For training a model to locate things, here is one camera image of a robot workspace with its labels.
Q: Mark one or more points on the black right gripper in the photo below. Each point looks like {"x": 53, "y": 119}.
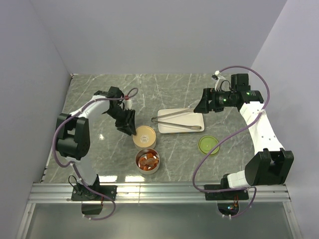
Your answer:
{"x": 204, "y": 106}

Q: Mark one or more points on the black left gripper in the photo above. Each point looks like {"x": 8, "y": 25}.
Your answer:
{"x": 127, "y": 125}

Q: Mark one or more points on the beige round lid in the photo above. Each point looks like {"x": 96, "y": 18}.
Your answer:
{"x": 144, "y": 133}

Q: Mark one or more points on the metal food tongs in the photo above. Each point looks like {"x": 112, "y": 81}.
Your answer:
{"x": 174, "y": 124}

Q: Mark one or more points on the orange chicken wing piece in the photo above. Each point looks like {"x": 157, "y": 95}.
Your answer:
{"x": 150, "y": 158}

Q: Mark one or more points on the large orange fish piece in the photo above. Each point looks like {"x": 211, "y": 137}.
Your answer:
{"x": 143, "y": 164}

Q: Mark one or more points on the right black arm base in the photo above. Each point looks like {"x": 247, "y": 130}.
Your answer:
{"x": 224, "y": 196}

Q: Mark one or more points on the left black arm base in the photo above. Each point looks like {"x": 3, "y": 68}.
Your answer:
{"x": 81, "y": 193}

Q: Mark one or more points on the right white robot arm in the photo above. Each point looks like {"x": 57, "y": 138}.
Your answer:
{"x": 271, "y": 162}

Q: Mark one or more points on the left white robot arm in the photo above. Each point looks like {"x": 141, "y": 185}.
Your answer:
{"x": 71, "y": 140}

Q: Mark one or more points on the white rectangular plate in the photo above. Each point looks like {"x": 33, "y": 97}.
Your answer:
{"x": 179, "y": 119}

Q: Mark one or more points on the green round lid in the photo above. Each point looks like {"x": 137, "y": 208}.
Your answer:
{"x": 206, "y": 143}

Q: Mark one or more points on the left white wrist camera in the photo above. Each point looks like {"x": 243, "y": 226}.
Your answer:
{"x": 128, "y": 104}

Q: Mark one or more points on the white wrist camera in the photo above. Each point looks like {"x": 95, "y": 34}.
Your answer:
{"x": 128, "y": 104}
{"x": 219, "y": 80}

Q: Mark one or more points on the steel bowl far from rail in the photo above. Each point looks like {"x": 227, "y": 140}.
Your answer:
{"x": 140, "y": 145}

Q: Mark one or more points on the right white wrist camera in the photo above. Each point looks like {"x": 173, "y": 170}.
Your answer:
{"x": 219, "y": 80}

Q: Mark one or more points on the steel bowl near rail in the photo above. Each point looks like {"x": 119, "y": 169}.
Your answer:
{"x": 152, "y": 167}

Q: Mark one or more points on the aluminium front rail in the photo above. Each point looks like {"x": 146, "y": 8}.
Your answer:
{"x": 149, "y": 193}

